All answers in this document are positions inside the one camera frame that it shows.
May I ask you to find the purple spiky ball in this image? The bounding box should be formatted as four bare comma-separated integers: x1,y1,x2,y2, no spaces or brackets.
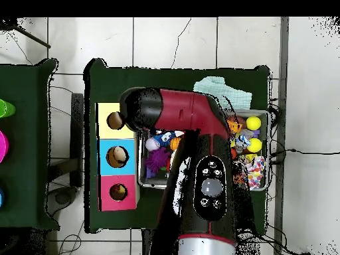
145,147,172,175

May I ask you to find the brown teddy bear plush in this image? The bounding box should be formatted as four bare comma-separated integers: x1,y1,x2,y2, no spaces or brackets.
112,185,128,201

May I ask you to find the mint green muslin cloth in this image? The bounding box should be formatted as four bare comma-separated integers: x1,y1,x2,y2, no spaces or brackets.
193,76,253,111

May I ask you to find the clear mesh bin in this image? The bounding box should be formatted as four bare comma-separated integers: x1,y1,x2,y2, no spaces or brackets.
137,106,269,192

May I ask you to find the wooden box with three holes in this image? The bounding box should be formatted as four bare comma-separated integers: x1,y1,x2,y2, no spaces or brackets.
96,102,141,212

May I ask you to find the blue spiky ball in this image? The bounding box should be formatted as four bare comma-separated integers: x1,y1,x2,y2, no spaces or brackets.
153,130,176,145

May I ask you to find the white baseball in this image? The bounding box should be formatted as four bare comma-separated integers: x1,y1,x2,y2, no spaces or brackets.
145,137,161,152

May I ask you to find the yellow tennis ball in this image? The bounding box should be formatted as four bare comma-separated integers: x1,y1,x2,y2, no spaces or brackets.
246,137,263,154

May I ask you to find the dark green table cloth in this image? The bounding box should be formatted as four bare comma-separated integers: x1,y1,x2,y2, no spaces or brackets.
84,58,272,234

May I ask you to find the black floor stand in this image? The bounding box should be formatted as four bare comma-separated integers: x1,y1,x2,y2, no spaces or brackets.
46,92,85,213

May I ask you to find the green cloth side table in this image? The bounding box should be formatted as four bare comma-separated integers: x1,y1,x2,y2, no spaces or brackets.
0,59,59,230

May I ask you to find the green cup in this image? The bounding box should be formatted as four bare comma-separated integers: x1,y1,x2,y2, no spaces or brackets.
0,99,17,119

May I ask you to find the pink bowl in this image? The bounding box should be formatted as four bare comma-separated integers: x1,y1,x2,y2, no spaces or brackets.
0,129,9,163

